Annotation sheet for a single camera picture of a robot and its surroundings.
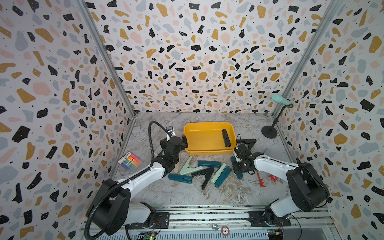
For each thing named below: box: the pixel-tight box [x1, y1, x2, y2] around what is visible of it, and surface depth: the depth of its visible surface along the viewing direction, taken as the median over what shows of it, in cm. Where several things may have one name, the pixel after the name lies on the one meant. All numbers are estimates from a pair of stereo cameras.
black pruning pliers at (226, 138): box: [222, 129, 231, 147], surface depth 106 cm
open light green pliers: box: [179, 155, 203, 175], surface depth 92 cm
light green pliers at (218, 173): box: [210, 162, 227, 185], surface depth 89 cm
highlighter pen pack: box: [117, 151, 143, 170], surface depth 94 cm
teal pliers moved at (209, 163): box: [198, 160, 222, 168], surface depth 97 cm
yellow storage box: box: [183, 122, 238, 155], surface depth 109 cm
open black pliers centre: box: [191, 167, 215, 190], surface depth 90 cm
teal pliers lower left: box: [168, 173, 193, 184], surface depth 89 cm
